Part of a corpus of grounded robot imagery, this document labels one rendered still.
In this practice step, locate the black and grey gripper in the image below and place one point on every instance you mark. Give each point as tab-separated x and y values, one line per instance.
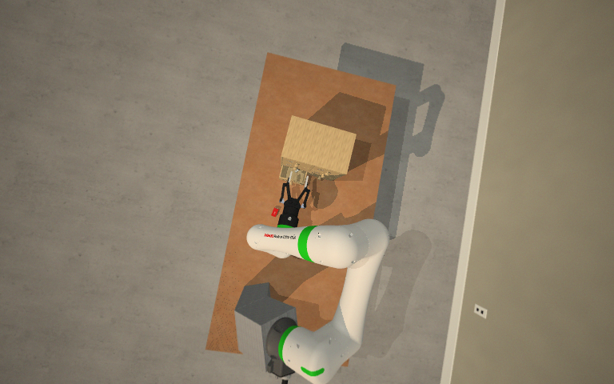
292	205

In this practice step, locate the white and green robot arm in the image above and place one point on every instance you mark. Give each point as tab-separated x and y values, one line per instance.
318	355

